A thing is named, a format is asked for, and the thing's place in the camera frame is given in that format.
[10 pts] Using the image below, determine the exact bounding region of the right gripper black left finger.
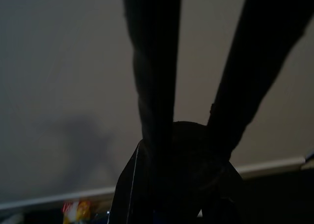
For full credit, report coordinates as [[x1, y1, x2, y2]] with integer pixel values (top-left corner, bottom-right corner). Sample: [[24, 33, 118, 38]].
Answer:
[[122, 0, 183, 146]]

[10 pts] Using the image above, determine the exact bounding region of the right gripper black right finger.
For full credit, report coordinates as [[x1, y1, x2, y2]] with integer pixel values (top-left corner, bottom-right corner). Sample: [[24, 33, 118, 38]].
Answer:
[[207, 0, 314, 158]]

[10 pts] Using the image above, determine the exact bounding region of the blue long-handled dustpan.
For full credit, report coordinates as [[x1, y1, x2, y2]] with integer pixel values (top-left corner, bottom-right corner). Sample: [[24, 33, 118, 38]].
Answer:
[[107, 121, 248, 224]]

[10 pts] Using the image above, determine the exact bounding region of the yellow snack packet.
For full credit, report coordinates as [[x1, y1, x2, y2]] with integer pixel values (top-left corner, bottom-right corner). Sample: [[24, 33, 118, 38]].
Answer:
[[62, 199, 92, 224]]

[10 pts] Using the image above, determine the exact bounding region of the white baseboard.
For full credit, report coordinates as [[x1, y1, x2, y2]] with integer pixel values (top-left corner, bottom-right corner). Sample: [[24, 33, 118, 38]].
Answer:
[[0, 157, 306, 211]]

